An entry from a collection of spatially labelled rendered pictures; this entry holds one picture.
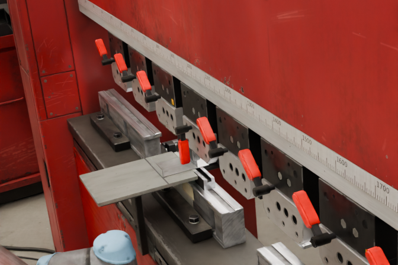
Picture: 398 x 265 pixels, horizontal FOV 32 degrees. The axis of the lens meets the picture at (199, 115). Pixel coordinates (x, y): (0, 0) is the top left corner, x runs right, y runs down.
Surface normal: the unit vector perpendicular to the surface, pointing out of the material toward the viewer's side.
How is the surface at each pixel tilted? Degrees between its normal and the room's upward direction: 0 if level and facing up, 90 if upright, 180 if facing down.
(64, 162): 90
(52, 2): 90
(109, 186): 0
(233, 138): 90
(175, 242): 0
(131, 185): 0
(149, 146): 90
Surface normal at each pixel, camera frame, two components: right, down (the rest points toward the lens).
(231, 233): 0.40, 0.30
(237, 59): -0.91, 0.22
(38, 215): -0.09, -0.93
